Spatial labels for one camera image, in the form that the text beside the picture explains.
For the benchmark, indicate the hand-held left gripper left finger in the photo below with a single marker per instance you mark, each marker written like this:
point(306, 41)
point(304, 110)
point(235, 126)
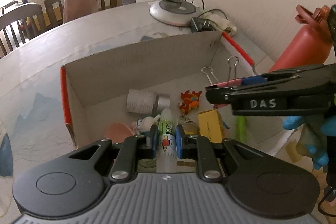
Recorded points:
point(152, 140)

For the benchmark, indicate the white green glue stick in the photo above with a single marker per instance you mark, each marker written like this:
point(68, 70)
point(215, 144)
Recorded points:
point(166, 129)

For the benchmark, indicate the pink binder clip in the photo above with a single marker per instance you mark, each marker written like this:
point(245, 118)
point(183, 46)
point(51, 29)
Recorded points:
point(223, 84)

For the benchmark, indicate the red cardboard box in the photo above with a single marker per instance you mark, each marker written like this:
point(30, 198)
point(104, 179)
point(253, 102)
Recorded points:
point(105, 77)

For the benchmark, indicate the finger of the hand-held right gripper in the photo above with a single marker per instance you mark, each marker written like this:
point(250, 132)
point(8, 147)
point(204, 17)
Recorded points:
point(220, 95)
point(253, 81)

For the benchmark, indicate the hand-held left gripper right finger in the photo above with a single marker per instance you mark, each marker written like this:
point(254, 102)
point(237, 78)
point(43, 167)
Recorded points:
point(180, 142)

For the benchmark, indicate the pink plastic bowl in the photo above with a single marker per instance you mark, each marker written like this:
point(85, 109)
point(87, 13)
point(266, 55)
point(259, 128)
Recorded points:
point(118, 132)

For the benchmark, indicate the person's right hand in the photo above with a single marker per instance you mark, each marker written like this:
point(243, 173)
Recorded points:
point(312, 137)

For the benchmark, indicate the black power adapter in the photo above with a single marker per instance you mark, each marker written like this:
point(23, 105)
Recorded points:
point(200, 26)

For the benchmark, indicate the red bottle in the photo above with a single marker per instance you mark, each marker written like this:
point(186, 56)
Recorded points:
point(302, 48)

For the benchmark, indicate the white paper roll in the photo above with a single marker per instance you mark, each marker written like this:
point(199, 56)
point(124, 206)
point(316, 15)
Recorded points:
point(139, 102)

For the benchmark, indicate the white bunny toy figure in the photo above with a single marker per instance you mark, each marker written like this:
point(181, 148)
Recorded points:
point(144, 124)

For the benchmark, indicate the green pen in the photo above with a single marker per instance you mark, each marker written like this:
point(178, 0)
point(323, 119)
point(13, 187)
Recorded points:
point(241, 129)

